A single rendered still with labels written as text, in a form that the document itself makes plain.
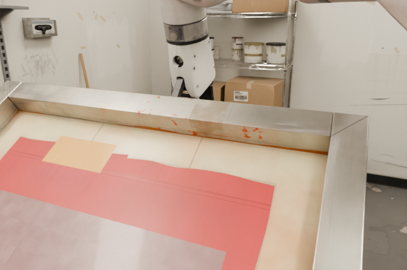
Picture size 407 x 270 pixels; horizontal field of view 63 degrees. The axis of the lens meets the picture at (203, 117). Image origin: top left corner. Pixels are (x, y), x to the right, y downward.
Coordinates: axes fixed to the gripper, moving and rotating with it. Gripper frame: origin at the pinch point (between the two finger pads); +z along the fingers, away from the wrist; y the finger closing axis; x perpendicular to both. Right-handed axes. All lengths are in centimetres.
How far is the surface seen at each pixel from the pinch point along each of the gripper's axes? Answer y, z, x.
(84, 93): -16.4, -11.7, 10.8
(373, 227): 165, 206, -62
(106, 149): -22.5, -6.5, 3.8
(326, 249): -31.2, -7.6, -26.3
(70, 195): -29.9, -4.4, 4.9
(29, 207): -32.6, -3.7, 9.7
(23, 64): 113, 50, 200
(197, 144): -19.3, -7.2, -8.9
